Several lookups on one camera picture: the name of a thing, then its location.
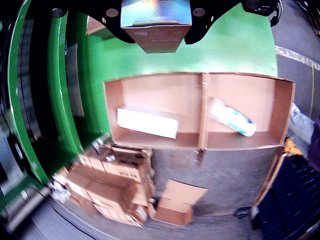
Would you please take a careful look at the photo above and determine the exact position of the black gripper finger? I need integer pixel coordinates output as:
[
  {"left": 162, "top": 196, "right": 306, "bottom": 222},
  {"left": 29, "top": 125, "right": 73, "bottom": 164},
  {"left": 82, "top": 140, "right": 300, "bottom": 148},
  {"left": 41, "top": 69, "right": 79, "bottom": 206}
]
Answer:
[
  {"left": 183, "top": 0, "right": 245, "bottom": 46},
  {"left": 49, "top": 0, "right": 137, "bottom": 45}
]

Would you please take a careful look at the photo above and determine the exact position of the holographic silver red carton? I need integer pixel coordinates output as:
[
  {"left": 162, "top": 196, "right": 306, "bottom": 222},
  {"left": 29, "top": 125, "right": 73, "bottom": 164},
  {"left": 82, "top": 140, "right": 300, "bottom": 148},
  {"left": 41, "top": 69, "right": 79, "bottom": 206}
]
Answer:
[{"left": 120, "top": 0, "right": 193, "bottom": 54}]

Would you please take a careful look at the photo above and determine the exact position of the open brown cardboard box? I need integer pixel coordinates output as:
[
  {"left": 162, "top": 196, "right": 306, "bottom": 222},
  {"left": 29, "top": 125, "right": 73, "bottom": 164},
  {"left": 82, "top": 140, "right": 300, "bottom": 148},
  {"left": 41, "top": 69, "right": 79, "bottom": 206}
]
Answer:
[
  {"left": 103, "top": 72, "right": 209, "bottom": 151},
  {"left": 199, "top": 72, "right": 296, "bottom": 151}
]

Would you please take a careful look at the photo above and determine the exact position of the brown box with black print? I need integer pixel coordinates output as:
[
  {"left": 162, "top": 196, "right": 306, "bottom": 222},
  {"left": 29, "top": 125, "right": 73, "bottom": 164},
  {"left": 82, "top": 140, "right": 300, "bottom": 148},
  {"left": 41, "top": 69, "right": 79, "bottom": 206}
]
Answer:
[{"left": 79, "top": 147, "right": 154, "bottom": 187}]

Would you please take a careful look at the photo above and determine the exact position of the plain brown cardboard box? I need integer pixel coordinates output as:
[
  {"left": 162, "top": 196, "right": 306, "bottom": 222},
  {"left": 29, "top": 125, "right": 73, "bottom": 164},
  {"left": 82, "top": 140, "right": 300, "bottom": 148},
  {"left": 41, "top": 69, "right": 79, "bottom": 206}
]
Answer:
[{"left": 51, "top": 169, "right": 151, "bottom": 228}]

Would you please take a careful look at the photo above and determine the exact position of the green metal cabinet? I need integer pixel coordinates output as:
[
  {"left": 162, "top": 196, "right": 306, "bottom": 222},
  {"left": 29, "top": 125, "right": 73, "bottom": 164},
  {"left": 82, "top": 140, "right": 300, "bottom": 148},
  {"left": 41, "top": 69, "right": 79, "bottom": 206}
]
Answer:
[{"left": 0, "top": 0, "right": 113, "bottom": 219}]

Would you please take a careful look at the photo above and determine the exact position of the white blue plastic bottle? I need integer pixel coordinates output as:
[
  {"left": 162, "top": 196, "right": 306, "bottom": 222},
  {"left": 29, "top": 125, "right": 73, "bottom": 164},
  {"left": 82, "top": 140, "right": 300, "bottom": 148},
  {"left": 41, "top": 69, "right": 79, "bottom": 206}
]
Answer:
[{"left": 208, "top": 97, "right": 258, "bottom": 138}]

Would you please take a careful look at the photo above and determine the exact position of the long white carton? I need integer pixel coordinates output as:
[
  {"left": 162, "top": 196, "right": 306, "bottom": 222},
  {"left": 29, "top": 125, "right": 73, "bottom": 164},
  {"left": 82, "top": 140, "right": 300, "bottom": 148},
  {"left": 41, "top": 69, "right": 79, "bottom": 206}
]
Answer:
[{"left": 116, "top": 106, "right": 180, "bottom": 140}]

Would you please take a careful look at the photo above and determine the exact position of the orange object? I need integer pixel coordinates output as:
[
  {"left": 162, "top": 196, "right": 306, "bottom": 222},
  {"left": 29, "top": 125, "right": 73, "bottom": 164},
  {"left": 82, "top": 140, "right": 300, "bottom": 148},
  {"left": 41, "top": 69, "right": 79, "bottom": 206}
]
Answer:
[{"left": 284, "top": 138, "right": 302, "bottom": 158}]

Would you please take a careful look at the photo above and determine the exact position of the dark blue crate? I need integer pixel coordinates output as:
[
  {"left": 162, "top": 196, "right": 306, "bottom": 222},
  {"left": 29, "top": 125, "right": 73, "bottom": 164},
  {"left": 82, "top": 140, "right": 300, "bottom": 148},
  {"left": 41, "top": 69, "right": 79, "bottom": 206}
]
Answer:
[{"left": 251, "top": 149, "right": 320, "bottom": 240}]

